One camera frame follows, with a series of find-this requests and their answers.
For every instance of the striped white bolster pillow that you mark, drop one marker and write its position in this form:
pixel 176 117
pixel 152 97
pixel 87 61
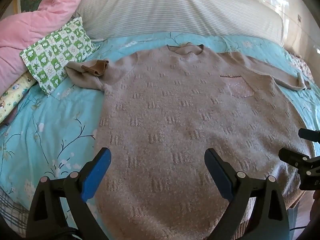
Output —
pixel 175 7

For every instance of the plaid bed sheet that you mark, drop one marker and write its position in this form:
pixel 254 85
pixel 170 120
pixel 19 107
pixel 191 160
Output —
pixel 11 212

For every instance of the pink floral bed sheet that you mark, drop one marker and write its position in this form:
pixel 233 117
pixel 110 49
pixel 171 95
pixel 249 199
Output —
pixel 303 66

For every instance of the green checked pillow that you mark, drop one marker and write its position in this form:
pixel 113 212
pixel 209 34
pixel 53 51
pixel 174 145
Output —
pixel 57 52

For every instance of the beige knitted sweater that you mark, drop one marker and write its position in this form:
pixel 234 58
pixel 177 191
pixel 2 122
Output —
pixel 170 115

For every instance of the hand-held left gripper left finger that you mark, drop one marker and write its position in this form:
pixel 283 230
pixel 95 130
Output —
pixel 96 175

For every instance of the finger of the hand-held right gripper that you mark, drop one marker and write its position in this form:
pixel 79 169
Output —
pixel 291 157
pixel 310 135

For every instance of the yellow patterned pillow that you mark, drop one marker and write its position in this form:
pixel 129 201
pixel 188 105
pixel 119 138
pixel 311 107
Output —
pixel 13 95

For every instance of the turquoise floral blanket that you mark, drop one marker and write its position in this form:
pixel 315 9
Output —
pixel 50 135

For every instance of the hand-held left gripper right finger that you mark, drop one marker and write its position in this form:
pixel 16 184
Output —
pixel 220 175

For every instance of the pink quilt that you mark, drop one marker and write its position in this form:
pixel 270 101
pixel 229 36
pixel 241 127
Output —
pixel 32 27

